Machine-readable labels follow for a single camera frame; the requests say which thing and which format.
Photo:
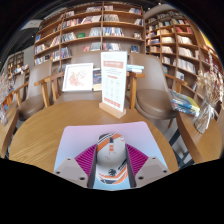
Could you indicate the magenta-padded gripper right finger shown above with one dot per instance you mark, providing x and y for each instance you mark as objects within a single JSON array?
[{"x": 136, "y": 160}]

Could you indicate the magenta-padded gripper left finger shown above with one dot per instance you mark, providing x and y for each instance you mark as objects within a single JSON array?
[{"x": 85, "y": 160}]

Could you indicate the white orange patterned computer mouse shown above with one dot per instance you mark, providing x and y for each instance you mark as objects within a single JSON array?
[{"x": 111, "y": 146}]

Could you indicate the light blue pink mouse pad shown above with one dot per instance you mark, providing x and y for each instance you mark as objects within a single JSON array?
[{"x": 76, "y": 136}]

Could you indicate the taupe wooden-armed armchair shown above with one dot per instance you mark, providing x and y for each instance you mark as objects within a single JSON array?
[
  {"x": 76, "y": 97},
  {"x": 153, "y": 100},
  {"x": 36, "y": 83}
]

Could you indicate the stack of blue books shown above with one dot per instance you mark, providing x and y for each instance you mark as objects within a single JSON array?
[{"x": 183, "y": 103}]

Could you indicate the glass vase beige dried flowers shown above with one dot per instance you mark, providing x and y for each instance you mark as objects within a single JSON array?
[{"x": 203, "y": 120}]

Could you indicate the white sign on wooden stand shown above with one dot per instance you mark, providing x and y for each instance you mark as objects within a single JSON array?
[{"x": 113, "y": 83}]

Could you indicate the white framed floral picture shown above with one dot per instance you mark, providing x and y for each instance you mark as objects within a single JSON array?
[{"x": 77, "y": 78}]

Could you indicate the dark cover book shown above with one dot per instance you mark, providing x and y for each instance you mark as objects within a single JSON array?
[{"x": 97, "y": 78}]

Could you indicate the light blue book stack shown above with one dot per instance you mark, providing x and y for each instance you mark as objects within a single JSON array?
[{"x": 135, "y": 68}]

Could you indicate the distant wooden bookshelf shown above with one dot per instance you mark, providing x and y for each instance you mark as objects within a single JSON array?
[{"x": 15, "y": 63}]

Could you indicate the curved wooden bookshelf with books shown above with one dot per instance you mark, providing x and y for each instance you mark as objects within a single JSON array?
[{"x": 173, "y": 43}]

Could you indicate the white hanging ceiling panel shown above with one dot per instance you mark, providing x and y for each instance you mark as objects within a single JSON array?
[{"x": 35, "y": 24}]

